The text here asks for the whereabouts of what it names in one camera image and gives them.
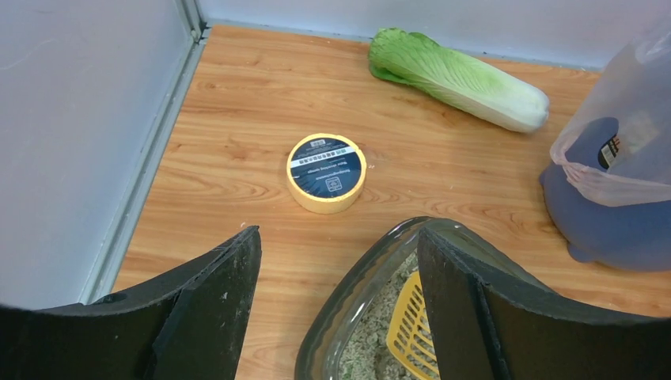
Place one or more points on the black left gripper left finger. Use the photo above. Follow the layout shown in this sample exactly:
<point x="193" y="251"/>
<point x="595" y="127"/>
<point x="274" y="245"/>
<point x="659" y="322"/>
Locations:
<point x="187" y="323"/>

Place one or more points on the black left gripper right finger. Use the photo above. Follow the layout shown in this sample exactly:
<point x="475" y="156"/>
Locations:
<point x="488" y="324"/>

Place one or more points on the yellow litter scoop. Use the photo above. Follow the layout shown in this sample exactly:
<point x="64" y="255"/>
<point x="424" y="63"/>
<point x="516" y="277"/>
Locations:
<point x="409" y="339"/>

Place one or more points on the grey transparent litter box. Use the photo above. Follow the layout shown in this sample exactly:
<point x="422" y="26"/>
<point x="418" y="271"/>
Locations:
<point x="323" y="345"/>

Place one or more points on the blue trash bin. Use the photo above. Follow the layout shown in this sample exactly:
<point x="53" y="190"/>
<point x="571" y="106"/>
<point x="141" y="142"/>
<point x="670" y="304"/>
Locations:
<point x="633" y="237"/>

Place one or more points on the yellow round sponge tin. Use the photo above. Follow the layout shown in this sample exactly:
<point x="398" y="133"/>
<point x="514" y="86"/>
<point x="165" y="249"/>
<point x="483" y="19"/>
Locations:
<point x="326" y="173"/>

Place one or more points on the green napa cabbage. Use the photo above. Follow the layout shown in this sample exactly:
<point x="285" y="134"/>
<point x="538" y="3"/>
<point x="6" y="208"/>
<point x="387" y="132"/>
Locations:
<point x="456" y="79"/>

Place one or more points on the translucent bin liner bag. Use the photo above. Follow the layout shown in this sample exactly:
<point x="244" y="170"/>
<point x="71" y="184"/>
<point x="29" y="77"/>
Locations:
<point x="633" y="90"/>

